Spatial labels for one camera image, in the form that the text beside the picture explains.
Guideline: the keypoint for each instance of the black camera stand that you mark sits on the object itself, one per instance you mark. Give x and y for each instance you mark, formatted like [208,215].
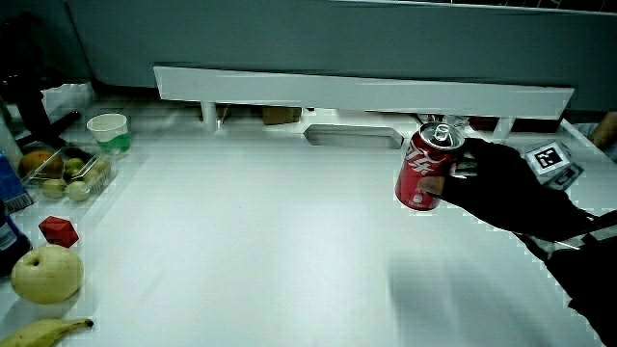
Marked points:
[29,91]

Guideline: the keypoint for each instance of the orange mango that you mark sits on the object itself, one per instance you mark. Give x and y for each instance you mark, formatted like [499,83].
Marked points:
[38,163]

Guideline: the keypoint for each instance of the person's right hand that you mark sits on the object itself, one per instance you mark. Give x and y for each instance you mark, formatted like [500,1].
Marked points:
[501,193]

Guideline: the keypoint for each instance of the blue carton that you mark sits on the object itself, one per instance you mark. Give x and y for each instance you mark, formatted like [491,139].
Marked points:
[10,185]

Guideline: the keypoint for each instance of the yellow pear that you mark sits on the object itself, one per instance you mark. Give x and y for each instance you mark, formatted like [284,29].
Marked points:
[47,274]

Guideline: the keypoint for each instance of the white and green paper cup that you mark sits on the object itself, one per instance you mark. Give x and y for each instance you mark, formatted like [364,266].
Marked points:
[110,132]

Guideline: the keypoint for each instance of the brown cardboard box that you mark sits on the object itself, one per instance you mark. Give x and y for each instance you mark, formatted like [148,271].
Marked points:
[281,115]

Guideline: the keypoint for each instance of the clear plastic fruit box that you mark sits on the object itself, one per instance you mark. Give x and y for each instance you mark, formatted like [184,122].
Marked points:
[72,176]

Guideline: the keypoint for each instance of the white desk shelf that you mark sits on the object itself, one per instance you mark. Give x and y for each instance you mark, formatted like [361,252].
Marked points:
[361,91]

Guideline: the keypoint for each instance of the red cola can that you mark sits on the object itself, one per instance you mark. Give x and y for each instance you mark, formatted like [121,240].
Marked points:
[421,168]

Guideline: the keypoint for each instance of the red polyhedron block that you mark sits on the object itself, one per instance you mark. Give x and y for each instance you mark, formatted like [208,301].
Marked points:
[59,231]

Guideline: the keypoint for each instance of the green kiwi fruit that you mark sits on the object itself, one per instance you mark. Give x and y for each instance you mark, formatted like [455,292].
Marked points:
[53,189]
[74,165]
[78,191]

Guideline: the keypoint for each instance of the dark blue bottle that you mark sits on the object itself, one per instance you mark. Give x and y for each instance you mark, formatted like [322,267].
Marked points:
[9,243]

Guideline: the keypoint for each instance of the yellow banana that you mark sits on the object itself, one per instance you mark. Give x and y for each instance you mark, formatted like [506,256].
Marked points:
[41,333]

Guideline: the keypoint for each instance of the dark red box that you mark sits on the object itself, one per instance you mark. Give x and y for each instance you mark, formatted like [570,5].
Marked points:
[483,124]

